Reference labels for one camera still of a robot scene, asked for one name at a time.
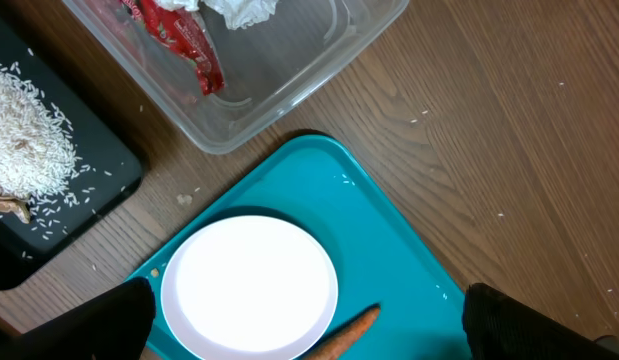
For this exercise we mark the white tissue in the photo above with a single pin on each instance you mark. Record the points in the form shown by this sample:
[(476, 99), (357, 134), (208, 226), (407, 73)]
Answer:
[(238, 14)]

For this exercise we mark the orange carrot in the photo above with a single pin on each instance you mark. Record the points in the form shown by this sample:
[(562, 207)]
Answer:
[(337, 344)]

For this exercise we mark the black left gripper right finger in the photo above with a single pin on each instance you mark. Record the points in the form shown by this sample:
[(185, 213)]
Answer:
[(499, 327)]

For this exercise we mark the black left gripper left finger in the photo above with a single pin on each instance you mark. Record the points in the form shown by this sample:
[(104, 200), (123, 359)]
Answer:
[(114, 325)]

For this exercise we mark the teal plastic tray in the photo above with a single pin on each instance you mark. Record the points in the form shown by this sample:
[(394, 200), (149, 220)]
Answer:
[(314, 182)]

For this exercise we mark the large white plate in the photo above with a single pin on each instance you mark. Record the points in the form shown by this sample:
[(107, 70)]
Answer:
[(249, 287)]

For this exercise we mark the clear plastic bin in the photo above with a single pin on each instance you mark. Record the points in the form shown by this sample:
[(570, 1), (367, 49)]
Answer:
[(269, 68)]

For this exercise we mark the rice and peanut scraps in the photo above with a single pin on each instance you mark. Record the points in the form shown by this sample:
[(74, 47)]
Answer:
[(46, 179)]

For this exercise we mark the black waste bin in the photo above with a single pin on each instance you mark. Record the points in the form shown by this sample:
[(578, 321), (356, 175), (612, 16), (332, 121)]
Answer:
[(18, 259)]

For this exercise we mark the red foil snack wrapper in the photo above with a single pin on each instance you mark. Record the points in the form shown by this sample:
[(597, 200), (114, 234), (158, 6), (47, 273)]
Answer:
[(185, 35)]

